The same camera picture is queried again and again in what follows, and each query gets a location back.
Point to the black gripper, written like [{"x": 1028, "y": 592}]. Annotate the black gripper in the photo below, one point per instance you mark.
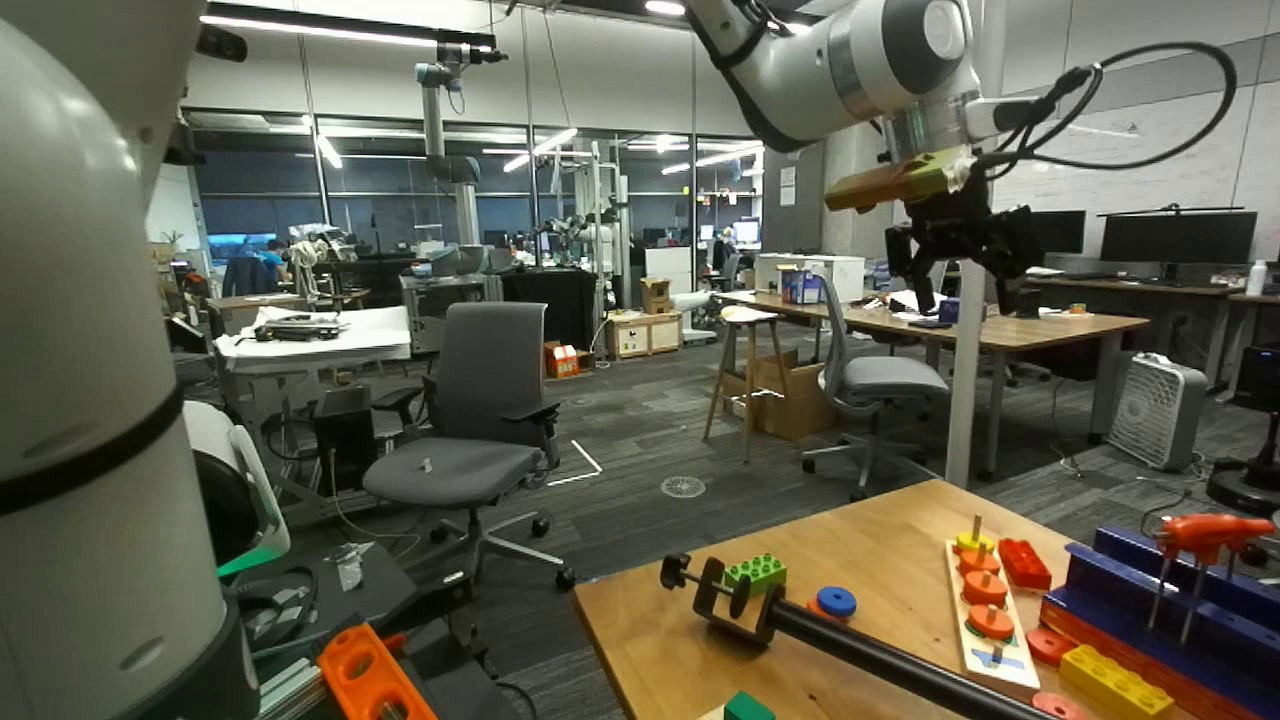
[{"x": 954, "y": 230}]

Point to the round yellow block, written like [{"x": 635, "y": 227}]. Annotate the round yellow block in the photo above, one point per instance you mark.
[{"x": 969, "y": 541}]

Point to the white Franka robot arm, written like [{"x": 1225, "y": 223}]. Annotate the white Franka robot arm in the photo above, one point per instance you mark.
[{"x": 94, "y": 332}]

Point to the round red block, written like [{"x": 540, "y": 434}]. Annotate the round red block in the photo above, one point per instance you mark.
[
  {"x": 1049, "y": 650},
  {"x": 1062, "y": 706},
  {"x": 989, "y": 620},
  {"x": 980, "y": 569},
  {"x": 979, "y": 557},
  {"x": 985, "y": 589}
]

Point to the round blue block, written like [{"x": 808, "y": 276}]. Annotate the round blue block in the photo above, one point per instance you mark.
[{"x": 837, "y": 600}]

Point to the round orange block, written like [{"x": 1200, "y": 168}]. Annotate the round orange block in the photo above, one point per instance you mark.
[{"x": 818, "y": 613}]

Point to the white wooden number board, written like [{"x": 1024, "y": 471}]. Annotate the white wooden number board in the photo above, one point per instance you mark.
[{"x": 994, "y": 660}]

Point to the purple box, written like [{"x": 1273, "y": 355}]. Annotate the purple box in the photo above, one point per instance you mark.
[{"x": 802, "y": 287}]

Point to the wooden office desk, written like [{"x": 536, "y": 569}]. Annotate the wooden office desk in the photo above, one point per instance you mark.
[{"x": 1053, "y": 327}]

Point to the black computer monitor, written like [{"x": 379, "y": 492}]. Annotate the black computer monitor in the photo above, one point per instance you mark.
[
  {"x": 1183, "y": 236},
  {"x": 1053, "y": 233}
]

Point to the wooden stool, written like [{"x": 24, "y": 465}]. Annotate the wooden stool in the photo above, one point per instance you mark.
[{"x": 745, "y": 316}]

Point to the white box fan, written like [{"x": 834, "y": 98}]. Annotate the white box fan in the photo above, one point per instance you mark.
[{"x": 1158, "y": 408}]

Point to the red toy brick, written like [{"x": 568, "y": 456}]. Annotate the red toy brick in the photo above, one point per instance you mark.
[{"x": 1024, "y": 563}]

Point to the small cardboard box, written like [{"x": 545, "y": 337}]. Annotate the small cardboard box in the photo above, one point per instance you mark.
[{"x": 626, "y": 332}]

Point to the green toy brick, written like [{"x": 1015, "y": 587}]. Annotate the green toy brick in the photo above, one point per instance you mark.
[{"x": 754, "y": 572}]

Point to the red floor box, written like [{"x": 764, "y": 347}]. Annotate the red floor box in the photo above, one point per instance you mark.
[{"x": 564, "y": 357}]

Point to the black cabinet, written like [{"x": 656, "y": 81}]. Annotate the black cabinet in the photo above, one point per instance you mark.
[{"x": 555, "y": 306}]

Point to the black stand with base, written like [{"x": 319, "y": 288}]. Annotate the black stand with base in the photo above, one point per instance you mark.
[{"x": 1247, "y": 488}]

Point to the blue tool rack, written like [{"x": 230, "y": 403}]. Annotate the blue tool rack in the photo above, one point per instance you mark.
[{"x": 1175, "y": 626}]

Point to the yellow toy brick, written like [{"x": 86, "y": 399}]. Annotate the yellow toy brick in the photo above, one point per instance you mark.
[{"x": 1113, "y": 686}]

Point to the teal puzzle piece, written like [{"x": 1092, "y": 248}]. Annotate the teal puzzle piece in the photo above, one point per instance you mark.
[{"x": 745, "y": 710}]

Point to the grey swivel office chair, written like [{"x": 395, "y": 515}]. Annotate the grey swivel office chair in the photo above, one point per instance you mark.
[{"x": 466, "y": 452}]

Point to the grey ceiling robot column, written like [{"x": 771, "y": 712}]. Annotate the grey ceiling robot column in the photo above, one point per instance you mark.
[{"x": 441, "y": 133}]

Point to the white work table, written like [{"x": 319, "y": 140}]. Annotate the white work table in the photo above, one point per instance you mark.
[{"x": 313, "y": 348}]

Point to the black device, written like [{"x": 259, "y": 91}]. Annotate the black device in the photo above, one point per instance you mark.
[{"x": 296, "y": 327}]

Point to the orange toy object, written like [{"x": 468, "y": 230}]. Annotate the orange toy object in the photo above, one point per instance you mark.
[{"x": 373, "y": 674}]

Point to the white curved shell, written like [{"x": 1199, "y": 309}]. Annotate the white curved shell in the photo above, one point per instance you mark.
[{"x": 246, "y": 461}]

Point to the long wall desk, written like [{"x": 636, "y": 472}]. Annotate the long wall desk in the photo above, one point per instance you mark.
[{"x": 1175, "y": 287}]

